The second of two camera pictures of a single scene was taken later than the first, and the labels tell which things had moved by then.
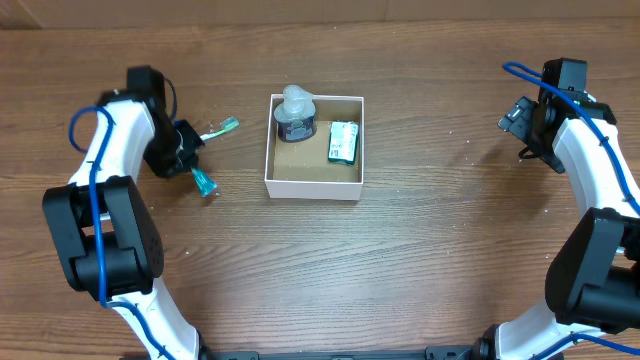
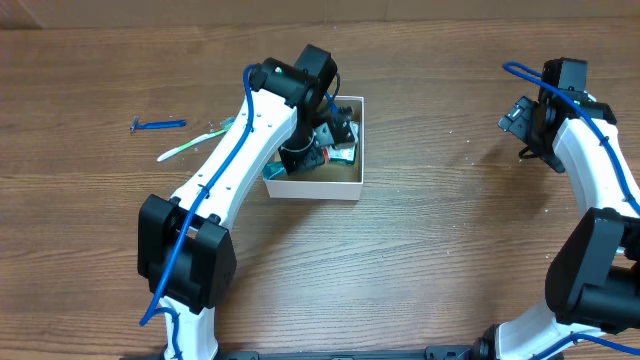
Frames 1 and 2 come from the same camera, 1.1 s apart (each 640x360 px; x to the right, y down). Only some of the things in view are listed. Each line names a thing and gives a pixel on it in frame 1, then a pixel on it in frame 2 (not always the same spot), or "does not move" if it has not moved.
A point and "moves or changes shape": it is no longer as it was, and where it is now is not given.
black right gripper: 519,125 does not move
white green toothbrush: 230,123 does not move
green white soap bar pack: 343,139 does not move
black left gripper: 168,166 → 299,161
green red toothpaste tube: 206,185 moves or changes shape
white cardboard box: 326,166 does not move
